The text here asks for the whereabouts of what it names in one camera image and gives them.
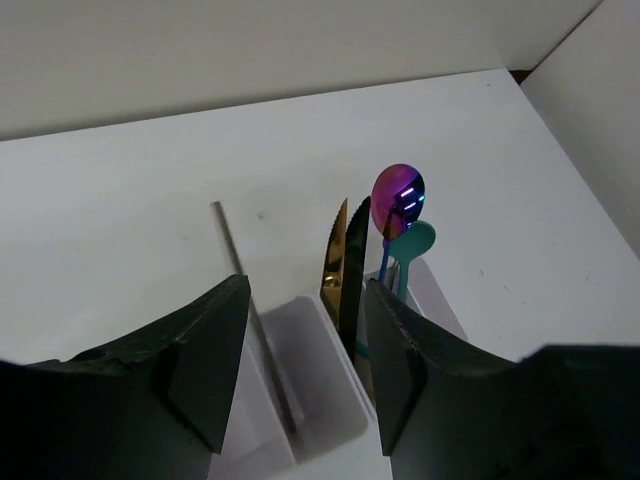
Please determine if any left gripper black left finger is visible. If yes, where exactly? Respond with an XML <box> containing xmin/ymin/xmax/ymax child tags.
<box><xmin>1</xmin><ymin>275</ymin><xmax>251</xmax><ymax>479</ymax></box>

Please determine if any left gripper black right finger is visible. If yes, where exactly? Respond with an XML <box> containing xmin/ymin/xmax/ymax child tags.
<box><xmin>364</xmin><ymin>280</ymin><xmax>639</xmax><ymax>479</ymax></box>

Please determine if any teal knife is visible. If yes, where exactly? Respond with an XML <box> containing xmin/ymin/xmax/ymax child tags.
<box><xmin>355</xmin><ymin>339</ymin><xmax>370</xmax><ymax>359</ymax></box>

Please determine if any gold knife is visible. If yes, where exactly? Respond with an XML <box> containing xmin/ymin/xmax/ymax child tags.
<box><xmin>320</xmin><ymin>198</ymin><xmax>348</xmax><ymax>329</ymax></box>

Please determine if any teal spoon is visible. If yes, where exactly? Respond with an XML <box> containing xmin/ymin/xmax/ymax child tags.
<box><xmin>390</xmin><ymin>220</ymin><xmax>436</xmax><ymax>302</ymax></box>

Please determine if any black knife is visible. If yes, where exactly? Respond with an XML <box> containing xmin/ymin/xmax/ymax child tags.
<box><xmin>339</xmin><ymin>196</ymin><xmax>371</xmax><ymax>361</ymax></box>

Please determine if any iridescent rainbow spoon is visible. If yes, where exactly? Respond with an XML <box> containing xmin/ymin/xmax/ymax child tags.
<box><xmin>371</xmin><ymin>163</ymin><xmax>426</xmax><ymax>282</ymax></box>

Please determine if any white left utensil organizer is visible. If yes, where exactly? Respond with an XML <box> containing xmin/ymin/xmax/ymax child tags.
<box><xmin>209</xmin><ymin>295</ymin><xmax>374</xmax><ymax>479</ymax></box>

